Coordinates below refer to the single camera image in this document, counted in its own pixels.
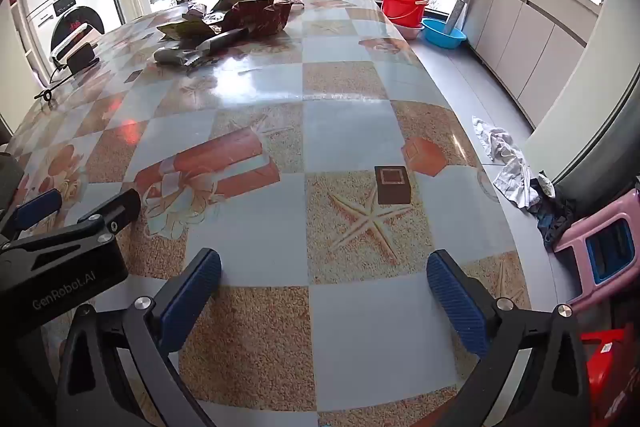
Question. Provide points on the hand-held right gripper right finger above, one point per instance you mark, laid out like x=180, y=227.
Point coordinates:
x=457, y=307

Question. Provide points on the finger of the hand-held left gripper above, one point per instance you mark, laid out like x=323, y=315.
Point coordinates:
x=35, y=208
x=117, y=207

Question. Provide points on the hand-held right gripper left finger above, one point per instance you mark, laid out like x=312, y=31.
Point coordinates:
x=192, y=297

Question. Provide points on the pink plastic stool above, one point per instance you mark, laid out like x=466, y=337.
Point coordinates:
x=580, y=252

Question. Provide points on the dark clothing heap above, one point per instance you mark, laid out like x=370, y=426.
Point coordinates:
x=555, y=212

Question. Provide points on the white floor cloth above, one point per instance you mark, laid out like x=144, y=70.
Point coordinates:
x=510, y=167

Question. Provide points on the black power adapter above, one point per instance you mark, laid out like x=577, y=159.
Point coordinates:
x=82, y=57

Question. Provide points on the red plastic crate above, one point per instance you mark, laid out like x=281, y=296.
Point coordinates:
x=607, y=367

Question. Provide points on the white washing machine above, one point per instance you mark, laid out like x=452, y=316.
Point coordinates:
x=55, y=7

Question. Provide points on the pile of assorted snack packets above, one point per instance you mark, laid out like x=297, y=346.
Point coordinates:
x=255, y=17

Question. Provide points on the blue plastic basin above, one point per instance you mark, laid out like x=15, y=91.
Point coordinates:
x=442, y=36

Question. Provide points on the small pink basin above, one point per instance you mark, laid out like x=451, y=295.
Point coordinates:
x=411, y=32

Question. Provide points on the white low cabinet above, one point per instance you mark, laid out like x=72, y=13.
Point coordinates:
x=530, y=32

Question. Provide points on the grey metal strip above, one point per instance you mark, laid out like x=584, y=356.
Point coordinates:
x=454, y=14

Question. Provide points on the red plastic bucket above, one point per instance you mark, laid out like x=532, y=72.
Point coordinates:
x=402, y=9

